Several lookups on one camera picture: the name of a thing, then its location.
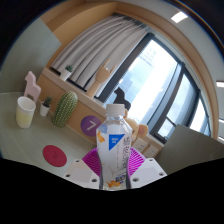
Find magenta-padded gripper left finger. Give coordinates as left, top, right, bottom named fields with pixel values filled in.
left=63, top=147, right=101, bottom=190

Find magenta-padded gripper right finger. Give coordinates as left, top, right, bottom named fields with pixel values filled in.
left=126, top=146, right=168, bottom=190

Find clear plastic water bottle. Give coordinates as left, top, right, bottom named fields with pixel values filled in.
left=95, top=103, right=134, bottom=191

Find flat round red coaster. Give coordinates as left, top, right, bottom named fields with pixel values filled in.
left=42, top=144, right=68, bottom=168

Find round purple number sign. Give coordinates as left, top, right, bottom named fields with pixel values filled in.
left=80, top=115, right=102, bottom=138

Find beige mouse plush toy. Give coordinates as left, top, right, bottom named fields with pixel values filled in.
left=123, top=109, right=150, bottom=141

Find green desk partition panel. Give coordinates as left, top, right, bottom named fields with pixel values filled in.
left=0, top=17, right=63, bottom=94
left=154, top=124, right=224, bottom=176

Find tall green cactus decoration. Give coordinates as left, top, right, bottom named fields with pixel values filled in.
left=52, top=90, right=79, bottom=128

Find small plant in white pot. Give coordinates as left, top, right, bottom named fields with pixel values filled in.
left=39, top=96, right=54, bottom=118
left=59, top=64, right=74, bottom=82

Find pale yellow plastic cup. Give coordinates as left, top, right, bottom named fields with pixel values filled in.
left=15, top=96, right=37, bottom=130

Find dark-framed window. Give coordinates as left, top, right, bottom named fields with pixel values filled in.
left=96, top=31, right=213, bottom=144

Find wooden hand figure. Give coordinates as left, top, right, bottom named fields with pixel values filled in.
left=85, top=59, right=118, bottom=99

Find pink horse figurine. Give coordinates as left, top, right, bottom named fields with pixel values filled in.
left=23, top=70, right=42, bottom=104

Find light grey curtain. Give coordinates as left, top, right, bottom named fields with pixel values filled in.
left=50, top=13, right=149, bottom=91

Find ceiling lights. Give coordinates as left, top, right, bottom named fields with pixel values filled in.
left=170, top=10, right=224, bottom=143

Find white wall socket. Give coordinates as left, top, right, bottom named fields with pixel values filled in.
left=131, top=137, right=149, bottom=154
left=143, top=144, right=160, bottom=158

